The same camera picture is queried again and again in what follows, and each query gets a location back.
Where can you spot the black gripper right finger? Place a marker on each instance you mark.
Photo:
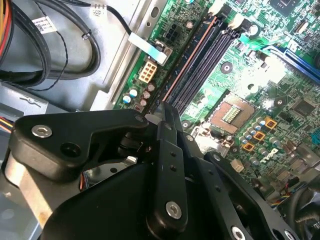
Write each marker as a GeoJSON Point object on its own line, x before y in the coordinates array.
{"type": "Point", "coordinates": [220, 190]}

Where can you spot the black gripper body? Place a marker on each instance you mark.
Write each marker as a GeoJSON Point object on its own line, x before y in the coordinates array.
{"type": "Point", "coordinates": [107, 212]}

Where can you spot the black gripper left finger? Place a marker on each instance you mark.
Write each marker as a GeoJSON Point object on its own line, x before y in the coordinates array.
{"type": "Point", "coordinates": [55, 147]}

